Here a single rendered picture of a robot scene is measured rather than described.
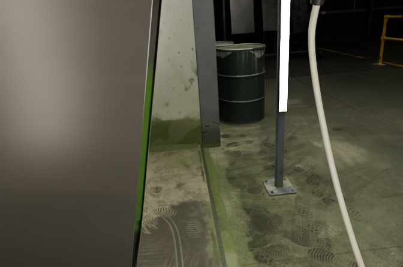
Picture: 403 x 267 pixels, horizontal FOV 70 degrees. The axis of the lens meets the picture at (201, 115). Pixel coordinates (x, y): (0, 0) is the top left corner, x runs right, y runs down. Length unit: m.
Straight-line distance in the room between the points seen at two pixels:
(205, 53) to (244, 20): 4.96
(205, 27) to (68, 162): 2.24
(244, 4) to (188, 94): 5.15
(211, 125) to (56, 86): 2.42
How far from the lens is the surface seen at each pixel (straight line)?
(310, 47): 0.76
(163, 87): 2.68
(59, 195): 0.52
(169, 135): 2.82
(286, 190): 2.24
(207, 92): 2.70
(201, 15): 2.61
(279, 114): 2.01
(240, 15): 7.54
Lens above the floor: 1.24
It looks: 19 degrees down
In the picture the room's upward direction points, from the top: 4 degrees counter-clockwise
